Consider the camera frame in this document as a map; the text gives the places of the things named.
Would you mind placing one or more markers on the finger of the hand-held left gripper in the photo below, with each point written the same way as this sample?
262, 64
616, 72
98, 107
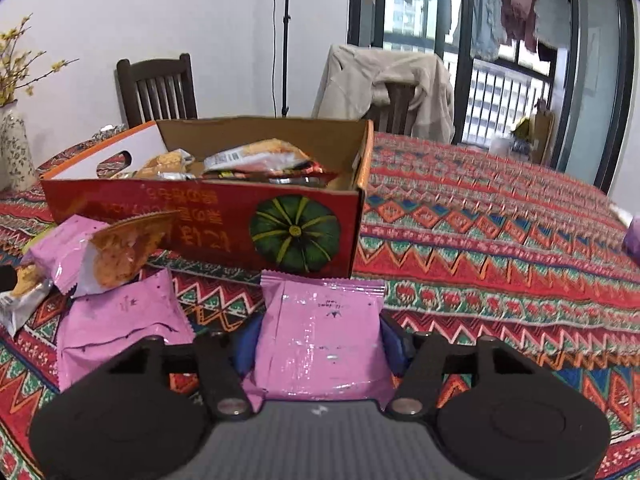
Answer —
6, 279

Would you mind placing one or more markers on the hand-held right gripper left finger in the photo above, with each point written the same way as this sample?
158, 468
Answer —
245, 347

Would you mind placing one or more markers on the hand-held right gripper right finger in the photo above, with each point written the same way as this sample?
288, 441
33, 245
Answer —
395, 347

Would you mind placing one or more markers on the clear packet of golden bread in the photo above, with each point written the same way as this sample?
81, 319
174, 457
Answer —
25, 295

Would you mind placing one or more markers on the pink snack packet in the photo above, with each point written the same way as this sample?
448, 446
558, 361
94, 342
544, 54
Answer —
60, 250
320, 340
125, 325

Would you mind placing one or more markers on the cardboard box with orange edges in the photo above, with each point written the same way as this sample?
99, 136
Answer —
210, 220

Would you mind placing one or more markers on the clear packet of yellow snacks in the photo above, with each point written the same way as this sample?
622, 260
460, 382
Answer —
260, 152

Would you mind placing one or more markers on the orange chips packet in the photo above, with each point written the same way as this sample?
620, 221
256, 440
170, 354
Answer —
125, 250

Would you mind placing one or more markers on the floral ceramic vase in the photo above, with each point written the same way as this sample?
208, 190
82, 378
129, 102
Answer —
15, 150

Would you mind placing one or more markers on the black red snack packet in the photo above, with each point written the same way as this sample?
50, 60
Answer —
280, 176

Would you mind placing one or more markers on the golden snack packet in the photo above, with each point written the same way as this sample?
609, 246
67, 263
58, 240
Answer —
160, 165

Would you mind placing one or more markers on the yellow flower branches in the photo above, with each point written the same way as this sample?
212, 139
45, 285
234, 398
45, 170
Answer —
15, 60

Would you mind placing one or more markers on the dark wooden chair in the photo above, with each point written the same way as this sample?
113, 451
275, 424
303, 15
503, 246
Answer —
160, 90
397, 107

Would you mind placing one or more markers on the brown cardboard boxes stack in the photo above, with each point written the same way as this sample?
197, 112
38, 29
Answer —
544, 135

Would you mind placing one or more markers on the purple object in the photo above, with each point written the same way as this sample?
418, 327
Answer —
634, 240

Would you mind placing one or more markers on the balcony railing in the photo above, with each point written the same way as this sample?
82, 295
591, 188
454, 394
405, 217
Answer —
500, 105

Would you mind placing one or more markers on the beige jacket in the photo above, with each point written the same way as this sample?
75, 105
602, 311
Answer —
350, 80

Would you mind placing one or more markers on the black framed sliding glass door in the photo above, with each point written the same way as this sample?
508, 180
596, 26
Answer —
465, 60

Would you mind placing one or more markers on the studio light on tripod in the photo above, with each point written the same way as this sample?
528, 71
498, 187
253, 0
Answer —
286, 35

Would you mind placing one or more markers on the light blue hanging garment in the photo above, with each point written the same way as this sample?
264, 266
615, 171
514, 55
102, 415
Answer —
485, 20

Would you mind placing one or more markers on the white hanging garment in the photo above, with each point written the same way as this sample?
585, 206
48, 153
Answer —
552, 20

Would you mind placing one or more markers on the pink hanging garment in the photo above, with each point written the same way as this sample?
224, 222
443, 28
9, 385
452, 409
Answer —
517, 5

